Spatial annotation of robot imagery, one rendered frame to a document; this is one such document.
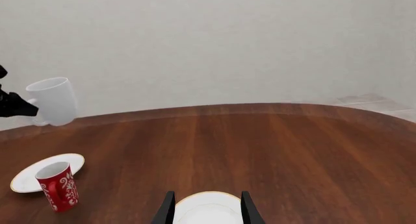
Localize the plain white mug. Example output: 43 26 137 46
25 77 79 127

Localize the white plate with gold rim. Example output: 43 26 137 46
173 191 243 224
10 153 86 194

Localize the red mug with white pattern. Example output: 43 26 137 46
34 161 80 214

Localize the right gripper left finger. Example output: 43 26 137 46
151 191 177 224

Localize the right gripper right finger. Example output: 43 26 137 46
240 190 267 224

